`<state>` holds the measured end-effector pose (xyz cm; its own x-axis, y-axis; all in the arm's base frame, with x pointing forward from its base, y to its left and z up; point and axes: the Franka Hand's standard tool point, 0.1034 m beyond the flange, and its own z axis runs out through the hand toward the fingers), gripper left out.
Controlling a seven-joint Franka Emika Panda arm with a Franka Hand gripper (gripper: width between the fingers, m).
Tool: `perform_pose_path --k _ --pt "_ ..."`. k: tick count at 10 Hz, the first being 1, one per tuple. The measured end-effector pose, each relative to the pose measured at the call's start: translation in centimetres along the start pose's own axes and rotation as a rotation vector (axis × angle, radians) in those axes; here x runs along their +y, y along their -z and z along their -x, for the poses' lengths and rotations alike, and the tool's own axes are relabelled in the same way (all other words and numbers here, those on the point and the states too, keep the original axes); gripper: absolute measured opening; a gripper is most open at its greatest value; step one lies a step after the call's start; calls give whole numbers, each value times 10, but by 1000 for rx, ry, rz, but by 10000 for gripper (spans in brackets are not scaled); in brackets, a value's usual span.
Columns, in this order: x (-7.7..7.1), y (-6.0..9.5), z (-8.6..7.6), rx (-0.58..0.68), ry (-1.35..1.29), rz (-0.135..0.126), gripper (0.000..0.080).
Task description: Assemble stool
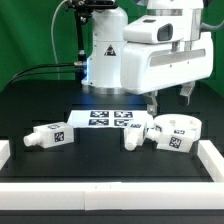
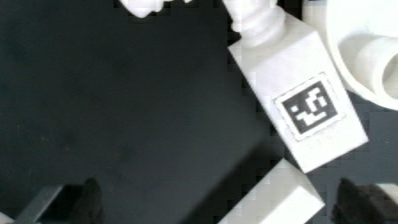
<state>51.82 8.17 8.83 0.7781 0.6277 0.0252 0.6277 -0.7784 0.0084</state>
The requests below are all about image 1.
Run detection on white round stool seat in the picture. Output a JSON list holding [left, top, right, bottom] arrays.
[[154, 114, 202, 140]]

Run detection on grey thin cable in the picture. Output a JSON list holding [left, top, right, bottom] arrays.
[[50, 0, 70, 80]]

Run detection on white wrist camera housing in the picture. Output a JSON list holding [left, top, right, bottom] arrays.
[[123, 15, 184, 44]]

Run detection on white left fence bar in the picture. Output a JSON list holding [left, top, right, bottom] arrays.
[[0, 140, 10, 170]]

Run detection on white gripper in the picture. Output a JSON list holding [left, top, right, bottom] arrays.
[[121, 32, 213, 116]]

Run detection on white marker sheet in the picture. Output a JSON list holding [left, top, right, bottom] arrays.
[[67, 110, 153, 128]]

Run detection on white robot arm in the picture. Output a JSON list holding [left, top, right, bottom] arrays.
[[82, 0, 213, 115]]

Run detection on white fence bar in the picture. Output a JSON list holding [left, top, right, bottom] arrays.
[[0, 140, 10, 170], [0, 182, 224, 211], [197, 140, 224, 183]]

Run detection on white right fence bar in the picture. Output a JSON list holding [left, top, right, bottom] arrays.
[[197, 140, 224, 183]]

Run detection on white front fence bar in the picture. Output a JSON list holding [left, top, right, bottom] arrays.
[[0, 182, 224, 211]]

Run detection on black cables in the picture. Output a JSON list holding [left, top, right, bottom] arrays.
[[6, 60, 88, 88]]

